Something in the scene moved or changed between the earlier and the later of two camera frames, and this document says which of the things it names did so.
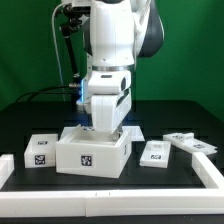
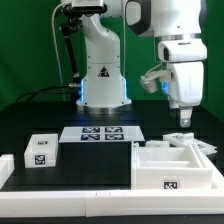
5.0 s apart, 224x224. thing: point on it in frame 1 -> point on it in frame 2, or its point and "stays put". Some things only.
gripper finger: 117,134 -> 185,118
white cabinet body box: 84,151 -> 183,167
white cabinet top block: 41,151 stays put
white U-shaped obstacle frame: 192,202 stays put
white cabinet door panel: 187,141 stays put
